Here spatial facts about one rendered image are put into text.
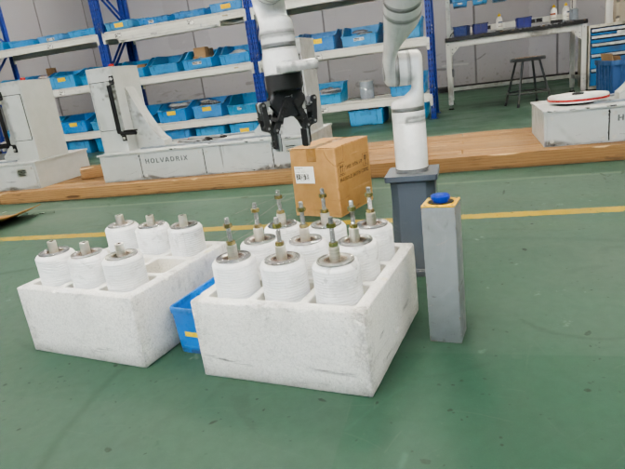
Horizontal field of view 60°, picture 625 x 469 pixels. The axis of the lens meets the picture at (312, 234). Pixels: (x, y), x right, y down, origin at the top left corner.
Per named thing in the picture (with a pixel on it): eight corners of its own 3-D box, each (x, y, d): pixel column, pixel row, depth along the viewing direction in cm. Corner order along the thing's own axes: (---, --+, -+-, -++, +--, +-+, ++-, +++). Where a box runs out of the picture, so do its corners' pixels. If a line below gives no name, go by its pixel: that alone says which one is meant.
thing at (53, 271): (73, 306, 150) (57, 245, 144) (99, 309, 145) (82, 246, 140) (45, 322, 142) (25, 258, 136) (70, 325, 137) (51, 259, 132)
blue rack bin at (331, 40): (312, 54, 602) (310, 34, 596) (345, 49, 592) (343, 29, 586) (299, 54, 557) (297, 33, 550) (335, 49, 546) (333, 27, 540)
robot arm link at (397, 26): (379, -11, 129) (418, -17, 128) (380, 71, 153) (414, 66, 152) (384, 16, 125) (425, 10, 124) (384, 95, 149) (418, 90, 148)
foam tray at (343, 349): (283, 301, 153) (273, 241, 147) (418, 309, 136) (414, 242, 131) (205, 375, 119) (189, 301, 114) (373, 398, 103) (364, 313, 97)
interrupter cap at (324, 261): (308, 265, 105) (308, 262, 105) (332, 253, 110) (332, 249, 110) (339, 271, 100) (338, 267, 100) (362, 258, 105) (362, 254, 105)
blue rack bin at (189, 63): (201, 70, 639) (198, 51, 633) (231, 65, 629) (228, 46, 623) (181, 71, 593) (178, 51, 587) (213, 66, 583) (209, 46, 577)
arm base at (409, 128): (398, 168, 160) (392, 110, 155) (429, 166, 158) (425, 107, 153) (394, 175, 152) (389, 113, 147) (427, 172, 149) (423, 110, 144)
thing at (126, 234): (134, 274, 170) (121, 220, 164) (157, 275, 165) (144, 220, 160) (111, 287, 162) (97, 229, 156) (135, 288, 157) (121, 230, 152)
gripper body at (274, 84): (290, 69, 115) (296, 113, 118) (255, 73, 111) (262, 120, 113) (309, 66, 109) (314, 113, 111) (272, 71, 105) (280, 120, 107)
